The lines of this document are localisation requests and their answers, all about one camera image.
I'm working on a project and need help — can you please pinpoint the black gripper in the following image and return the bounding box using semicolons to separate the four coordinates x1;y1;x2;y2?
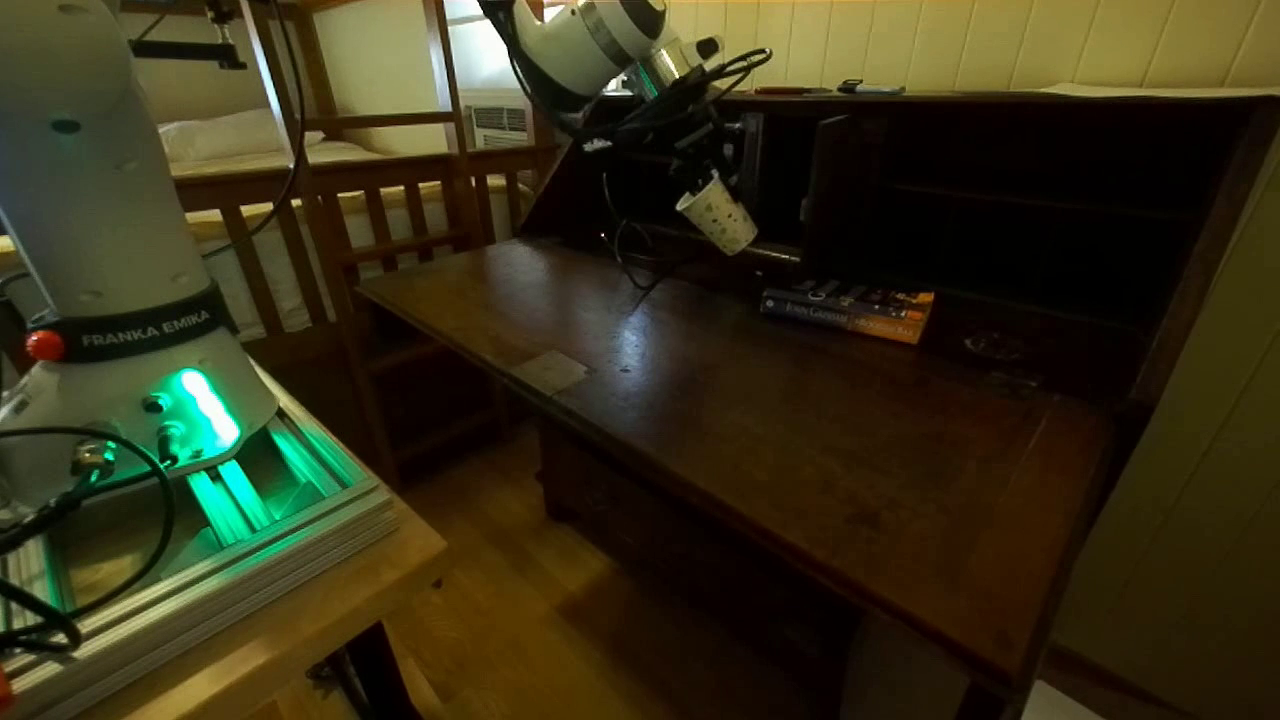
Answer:
600;75;743;222

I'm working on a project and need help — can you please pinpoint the white speckled paper cup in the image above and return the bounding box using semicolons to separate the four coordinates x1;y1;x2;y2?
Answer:
672;170;763;260

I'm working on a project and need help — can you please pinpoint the dark hardcover book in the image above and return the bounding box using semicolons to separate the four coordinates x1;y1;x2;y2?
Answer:
755;275;940;353

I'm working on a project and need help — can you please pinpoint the dark wooden secretary desk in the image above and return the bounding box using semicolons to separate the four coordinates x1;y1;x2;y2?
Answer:
352;83;1280;720

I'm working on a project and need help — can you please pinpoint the dark wooden slatted chair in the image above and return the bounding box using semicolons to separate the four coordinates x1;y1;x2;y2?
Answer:
316;225;539;493

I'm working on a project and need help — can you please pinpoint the white bed mattress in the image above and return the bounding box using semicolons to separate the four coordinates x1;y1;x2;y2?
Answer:
154;100;391;182

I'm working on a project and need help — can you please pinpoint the aluminium robot mounting platform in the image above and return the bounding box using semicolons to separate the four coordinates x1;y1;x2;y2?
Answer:
0;374;408;713

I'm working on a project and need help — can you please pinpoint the light wooden robot table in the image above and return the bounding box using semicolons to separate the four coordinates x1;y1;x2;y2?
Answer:
76;500;452;720

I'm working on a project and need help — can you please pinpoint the red emergency stop button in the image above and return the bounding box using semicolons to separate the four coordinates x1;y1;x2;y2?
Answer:
18;326;73;370

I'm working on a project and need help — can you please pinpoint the black USB cable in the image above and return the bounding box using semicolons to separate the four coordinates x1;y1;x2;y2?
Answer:
586;171;672;322

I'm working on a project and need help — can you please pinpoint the white wall heater unit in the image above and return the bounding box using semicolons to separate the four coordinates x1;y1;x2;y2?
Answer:
454;83;539;156

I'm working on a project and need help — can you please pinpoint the wooden bed frame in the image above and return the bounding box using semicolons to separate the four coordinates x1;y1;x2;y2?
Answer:
116;0;568;353

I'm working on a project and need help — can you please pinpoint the black camera bar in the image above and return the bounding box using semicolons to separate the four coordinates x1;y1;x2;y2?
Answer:
123;29;255;71

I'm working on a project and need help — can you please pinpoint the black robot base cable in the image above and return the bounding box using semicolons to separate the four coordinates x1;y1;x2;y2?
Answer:
0;420;179;662

